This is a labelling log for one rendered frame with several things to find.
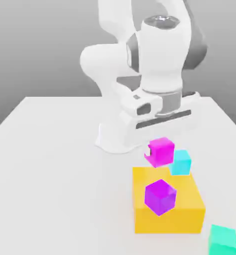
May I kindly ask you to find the small purple cube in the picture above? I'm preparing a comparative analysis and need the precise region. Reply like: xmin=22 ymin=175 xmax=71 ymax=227
xmin=144 ymin=178 xmax=177 ymax=217

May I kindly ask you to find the small teal cube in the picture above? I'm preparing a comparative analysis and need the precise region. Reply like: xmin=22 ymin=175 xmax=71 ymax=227
xmin=207 ymin=224 xmax=236 ymax=255

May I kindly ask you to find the small cyan cube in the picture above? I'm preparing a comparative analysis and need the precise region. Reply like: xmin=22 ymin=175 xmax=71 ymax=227
xmin=168 ymin=149 xmax=192 ymax=176

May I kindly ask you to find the small magenta cube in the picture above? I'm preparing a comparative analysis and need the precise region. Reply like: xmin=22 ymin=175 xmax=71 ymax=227
xmin=144 ymin=136 xmax=175 ymax=168

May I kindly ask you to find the large yellow box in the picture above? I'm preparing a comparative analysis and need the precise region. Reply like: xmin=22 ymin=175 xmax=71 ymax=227
xmin=132 ymin=166 xmax=206 ymax=234

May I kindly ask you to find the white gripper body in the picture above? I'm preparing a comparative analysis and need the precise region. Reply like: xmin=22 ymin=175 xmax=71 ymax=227
xmin=133 ymin=108 xmax=200 ymax=141

